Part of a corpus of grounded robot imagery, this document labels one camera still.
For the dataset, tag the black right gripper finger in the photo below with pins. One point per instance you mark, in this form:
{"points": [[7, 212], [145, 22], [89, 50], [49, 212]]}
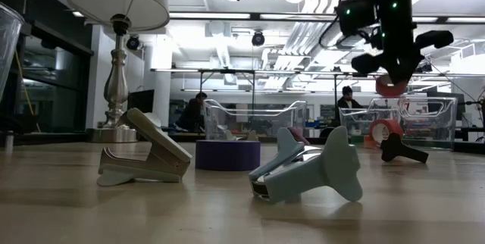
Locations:
{"points": [[391, 71], [405, 71]]}

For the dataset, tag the red tape roll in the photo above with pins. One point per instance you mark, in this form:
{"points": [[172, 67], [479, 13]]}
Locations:
{"points": [[398, 124]]}

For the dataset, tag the green tape roll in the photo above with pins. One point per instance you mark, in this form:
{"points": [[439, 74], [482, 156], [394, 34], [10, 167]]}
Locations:
{"points": [[358, 140]]}

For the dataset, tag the black staple remover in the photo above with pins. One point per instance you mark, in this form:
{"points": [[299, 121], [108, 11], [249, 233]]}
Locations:
{"points": [[396, 149]]}

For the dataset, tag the lavender staple remover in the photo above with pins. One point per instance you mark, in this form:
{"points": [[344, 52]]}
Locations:
{"points": [[299, 136]]}

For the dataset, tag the purple tape roll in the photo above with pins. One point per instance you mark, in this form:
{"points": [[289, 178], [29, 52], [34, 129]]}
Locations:
{"points": [[227, 157]]}

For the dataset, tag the pale green staple remover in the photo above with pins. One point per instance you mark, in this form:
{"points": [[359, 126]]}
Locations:
{"points": [[166, 157]]}

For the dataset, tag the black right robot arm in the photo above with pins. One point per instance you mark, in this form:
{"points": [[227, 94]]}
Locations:
{"points": [[401, 16]]}

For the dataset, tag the light blue staple remover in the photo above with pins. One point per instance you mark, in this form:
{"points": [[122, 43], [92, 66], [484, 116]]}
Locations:
{"points": [[314, 176]]}

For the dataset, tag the person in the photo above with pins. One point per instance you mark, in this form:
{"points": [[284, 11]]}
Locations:
{"points": [[348, 102], [193, 111]]}

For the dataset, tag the overhead light bar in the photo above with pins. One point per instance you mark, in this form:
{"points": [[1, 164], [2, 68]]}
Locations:
{"points": [[208, 15]]}

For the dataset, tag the black ceiling spotlight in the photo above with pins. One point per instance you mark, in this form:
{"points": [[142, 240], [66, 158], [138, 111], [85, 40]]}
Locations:
{"points": [[133, 42], [258, 38]]}

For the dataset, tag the black monitor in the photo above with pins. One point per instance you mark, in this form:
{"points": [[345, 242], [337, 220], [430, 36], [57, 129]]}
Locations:
{"points": [[141, 102], [461, 104]]}

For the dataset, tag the clear plastic bin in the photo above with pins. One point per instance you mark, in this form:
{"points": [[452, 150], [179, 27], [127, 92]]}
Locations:
{"points": [[265, 122], [9, 47], [435, 130]]}

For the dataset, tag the white shade silver table lamp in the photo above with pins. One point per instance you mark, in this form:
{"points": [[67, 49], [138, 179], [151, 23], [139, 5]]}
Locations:
{"points": [[117, 85]]}

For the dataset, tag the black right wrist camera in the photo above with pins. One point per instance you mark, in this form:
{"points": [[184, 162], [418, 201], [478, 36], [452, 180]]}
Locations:
{"points": [[356, 13]]}

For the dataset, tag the black workstation frame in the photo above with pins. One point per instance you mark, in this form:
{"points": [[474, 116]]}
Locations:
{"points": [[288, 72]]}

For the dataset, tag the black aluminium table frame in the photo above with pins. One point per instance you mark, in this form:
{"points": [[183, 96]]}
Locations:
{"points": [[45, 138]]}

